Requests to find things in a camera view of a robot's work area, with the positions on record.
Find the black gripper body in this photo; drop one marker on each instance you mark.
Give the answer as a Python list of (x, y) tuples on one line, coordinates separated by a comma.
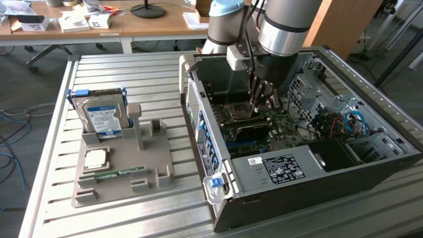
[(277, 68)]

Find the NVIDIA GPU card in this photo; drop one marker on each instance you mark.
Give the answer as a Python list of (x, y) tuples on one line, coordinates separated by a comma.
[(247, 132)]

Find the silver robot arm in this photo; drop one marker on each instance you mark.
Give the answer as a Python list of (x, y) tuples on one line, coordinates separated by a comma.
[(284, 29)]

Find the metal CPU socket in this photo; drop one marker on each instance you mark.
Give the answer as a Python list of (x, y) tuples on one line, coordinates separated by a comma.
[(240, 110)]

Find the perforated metal drive cage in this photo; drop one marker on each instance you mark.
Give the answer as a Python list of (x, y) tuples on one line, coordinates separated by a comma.
[(303, 99)]

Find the green motherboard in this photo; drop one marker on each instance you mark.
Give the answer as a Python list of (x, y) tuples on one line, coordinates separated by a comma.
[(280, 124)]

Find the silver chipset heatsink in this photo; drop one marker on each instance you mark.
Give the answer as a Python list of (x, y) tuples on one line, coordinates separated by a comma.
[(277, 146)]

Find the blue expansion slot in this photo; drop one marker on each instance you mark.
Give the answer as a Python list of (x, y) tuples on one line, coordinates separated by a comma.
[(244, 143)]

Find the wooden panel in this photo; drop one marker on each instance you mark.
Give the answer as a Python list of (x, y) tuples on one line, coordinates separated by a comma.
[(343, 27)]

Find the stack of white papers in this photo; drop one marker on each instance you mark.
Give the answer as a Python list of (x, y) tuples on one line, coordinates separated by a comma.
[(195, 22)]

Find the grey power supply unit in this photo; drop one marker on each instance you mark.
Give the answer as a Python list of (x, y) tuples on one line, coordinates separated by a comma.
[(251, 178)]

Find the brown cardboard box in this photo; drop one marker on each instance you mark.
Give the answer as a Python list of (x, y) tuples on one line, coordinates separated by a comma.
[(201, 8)]

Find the wooden desk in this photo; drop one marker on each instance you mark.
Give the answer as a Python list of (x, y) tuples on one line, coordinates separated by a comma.
[(148, 27)]

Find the grey printed parts rack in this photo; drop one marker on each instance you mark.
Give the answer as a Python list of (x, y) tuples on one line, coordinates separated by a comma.
[(132, 158)]

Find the dark round lamp base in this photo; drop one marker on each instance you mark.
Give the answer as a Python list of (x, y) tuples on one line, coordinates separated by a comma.
[(146, 12)]

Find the open black PC case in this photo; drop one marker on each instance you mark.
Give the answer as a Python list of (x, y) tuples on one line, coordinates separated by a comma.
[(297, 210)]

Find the hard disk with blue carrier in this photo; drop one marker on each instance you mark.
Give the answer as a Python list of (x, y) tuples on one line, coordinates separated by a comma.
[(101, 119)]

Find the green RAM stick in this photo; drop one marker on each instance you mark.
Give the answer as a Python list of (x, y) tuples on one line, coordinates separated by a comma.
[(108, 174)]

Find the silver CPU chip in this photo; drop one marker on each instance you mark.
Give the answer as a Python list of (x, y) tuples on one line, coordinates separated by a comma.
[(94, 158)]

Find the small white labelled box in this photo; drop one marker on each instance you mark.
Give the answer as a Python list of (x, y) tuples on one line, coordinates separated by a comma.
[(98, 21)]

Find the white box with round hole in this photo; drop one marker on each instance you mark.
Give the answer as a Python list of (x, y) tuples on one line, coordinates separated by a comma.
[(73, 23)]

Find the chair base with castors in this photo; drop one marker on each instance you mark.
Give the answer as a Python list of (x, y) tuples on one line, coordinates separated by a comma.
[(45, 53)]

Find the tape roll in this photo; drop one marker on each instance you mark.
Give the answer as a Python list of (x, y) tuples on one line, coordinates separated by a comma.
[(69, 2)]

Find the grey cup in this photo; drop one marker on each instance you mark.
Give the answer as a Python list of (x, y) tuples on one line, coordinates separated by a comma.
[(53, 3)]

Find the white box with black top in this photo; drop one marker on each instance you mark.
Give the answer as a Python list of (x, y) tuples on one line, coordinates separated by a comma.
[(32, 24)]

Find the clear plastic bag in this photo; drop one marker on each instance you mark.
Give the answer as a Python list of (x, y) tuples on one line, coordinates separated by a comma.
[(16, 8)]

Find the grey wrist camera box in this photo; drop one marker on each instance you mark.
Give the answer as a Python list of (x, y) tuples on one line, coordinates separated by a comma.
[(237, 59)]

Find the black plastic duct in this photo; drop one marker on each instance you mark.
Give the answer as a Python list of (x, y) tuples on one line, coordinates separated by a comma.
[(333, 156)]

